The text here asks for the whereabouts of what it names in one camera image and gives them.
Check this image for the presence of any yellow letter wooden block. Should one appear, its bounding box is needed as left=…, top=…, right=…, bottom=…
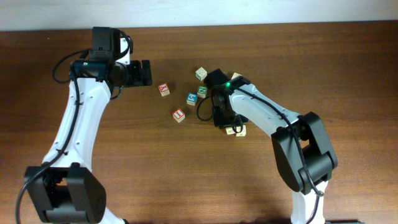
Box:
left=226, top=127, right=237, bottom=135

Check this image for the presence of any wooden block with red side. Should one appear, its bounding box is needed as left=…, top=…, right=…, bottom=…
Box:
left=235, top=125, right=246, bottom=137

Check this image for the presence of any blue number 5 block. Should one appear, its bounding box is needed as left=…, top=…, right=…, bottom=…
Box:
left=187, top=93, right=198, bottom=106

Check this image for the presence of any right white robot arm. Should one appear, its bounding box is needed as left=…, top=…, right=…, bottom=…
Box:
left=205, top=75, right=338, bottom=223

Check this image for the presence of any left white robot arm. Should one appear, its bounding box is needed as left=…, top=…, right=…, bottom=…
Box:
left=21, top=37, right=152, bottom=223

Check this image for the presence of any red letter Y block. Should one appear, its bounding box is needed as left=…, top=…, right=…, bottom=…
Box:
left=158, top=83, right=170, bottom=96

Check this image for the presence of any green letter N block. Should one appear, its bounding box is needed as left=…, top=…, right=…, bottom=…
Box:
left=197, top=86, right=208, bottom=98

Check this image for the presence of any plain wooden block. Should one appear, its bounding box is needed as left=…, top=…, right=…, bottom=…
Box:
left=231, top=73, right=241, bottom=79

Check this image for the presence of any red letter I block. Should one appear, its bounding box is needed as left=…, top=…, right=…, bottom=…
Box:
left=172, top=108, right=185, bottom=123

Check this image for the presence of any green letter V block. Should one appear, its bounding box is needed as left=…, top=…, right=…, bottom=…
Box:
left=195, top=67, right=208, bottom=81

